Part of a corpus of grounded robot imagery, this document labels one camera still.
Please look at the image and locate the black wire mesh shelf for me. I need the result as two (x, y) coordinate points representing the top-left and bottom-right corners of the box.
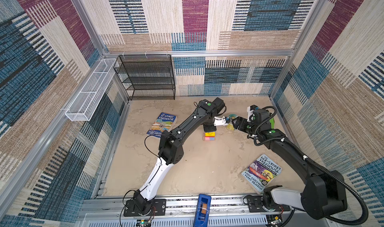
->
(115, 54), (176, 101)

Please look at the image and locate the yellow rectangular wood block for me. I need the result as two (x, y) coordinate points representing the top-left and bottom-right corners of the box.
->
(205, 132), (216, 137)

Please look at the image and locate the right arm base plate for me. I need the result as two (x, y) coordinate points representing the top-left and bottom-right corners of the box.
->
(243, 195), (291, 214)

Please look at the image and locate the white wire mesh basket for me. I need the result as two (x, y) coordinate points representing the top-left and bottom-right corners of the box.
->
(65, 59), (117, 122)

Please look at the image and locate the blue treehouse paperback book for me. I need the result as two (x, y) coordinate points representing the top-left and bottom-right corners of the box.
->
(147, 112), (177, 138)

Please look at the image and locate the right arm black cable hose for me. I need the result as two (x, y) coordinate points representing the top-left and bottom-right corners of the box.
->
(251, 106), (369, 227)

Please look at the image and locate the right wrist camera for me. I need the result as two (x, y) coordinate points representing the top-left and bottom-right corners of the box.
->
(247, 105), (259, 122)

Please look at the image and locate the sunflower seed can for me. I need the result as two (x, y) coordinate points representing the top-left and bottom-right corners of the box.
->
(226, 114), (238, 131)

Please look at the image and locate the blue tool on rail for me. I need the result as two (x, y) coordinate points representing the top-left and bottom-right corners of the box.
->
(193, 194), (212, 227)

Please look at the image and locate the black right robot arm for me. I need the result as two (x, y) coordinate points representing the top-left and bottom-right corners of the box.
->
(232, 106), (348, 220)

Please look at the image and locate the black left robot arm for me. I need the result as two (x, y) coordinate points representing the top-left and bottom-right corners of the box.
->
(133, 98), (227, 212)

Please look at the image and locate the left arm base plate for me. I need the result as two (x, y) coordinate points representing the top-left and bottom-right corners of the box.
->
(123, 199), (167, 217)

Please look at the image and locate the green black work glove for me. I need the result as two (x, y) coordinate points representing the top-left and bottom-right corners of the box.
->
(270, 117), (275, 129)

